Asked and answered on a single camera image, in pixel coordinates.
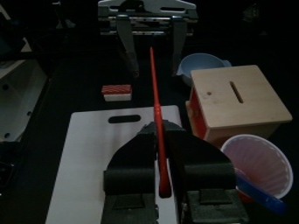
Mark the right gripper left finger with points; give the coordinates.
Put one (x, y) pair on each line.
(129, 175)

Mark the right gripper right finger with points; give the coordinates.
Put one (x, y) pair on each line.
(206, 175)

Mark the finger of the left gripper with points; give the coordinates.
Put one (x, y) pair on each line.
(128, 46)
(179, 46)

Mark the red toy knife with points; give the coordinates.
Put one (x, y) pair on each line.
(156, 96)

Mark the red and white toy sushi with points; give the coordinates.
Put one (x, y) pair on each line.
(116, 92)

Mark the grey bowl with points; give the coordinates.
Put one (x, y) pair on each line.
(200, 65)

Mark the white cutting board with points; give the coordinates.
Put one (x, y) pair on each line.
(85, 151)

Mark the red plastic cup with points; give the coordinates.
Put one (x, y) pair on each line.
(259, 163)

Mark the blue plastic utensil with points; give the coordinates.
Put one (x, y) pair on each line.
(260, 195)

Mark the wooden box red front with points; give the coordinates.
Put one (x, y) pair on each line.
(238, 99)

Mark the white frame panel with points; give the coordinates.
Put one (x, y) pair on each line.
(19, 102)

